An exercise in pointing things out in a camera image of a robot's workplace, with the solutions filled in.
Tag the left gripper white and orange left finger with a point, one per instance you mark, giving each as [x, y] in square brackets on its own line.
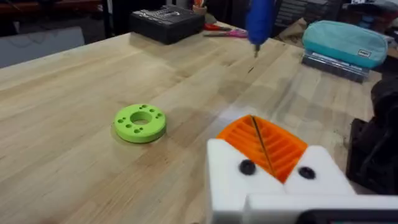
[227, 174]

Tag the left gripper white and orange right finger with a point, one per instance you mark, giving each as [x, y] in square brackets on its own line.
[320, 174]

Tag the blue electric screwdriver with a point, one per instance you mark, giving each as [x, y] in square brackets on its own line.
[259, 21]

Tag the small dark screw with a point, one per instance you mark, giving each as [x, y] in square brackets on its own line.
[250, 70]

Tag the green disc with holes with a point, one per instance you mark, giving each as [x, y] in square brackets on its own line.
[149, 130]

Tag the clear plastic box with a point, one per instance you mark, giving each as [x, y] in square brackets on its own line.
[334, 67]

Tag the teal zip bag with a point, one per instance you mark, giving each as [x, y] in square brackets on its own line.
[342, 42]

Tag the brown cardboard piece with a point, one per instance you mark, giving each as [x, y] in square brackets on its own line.
[292, 31]

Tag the black tool case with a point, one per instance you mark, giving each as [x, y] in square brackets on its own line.
[166, 23]

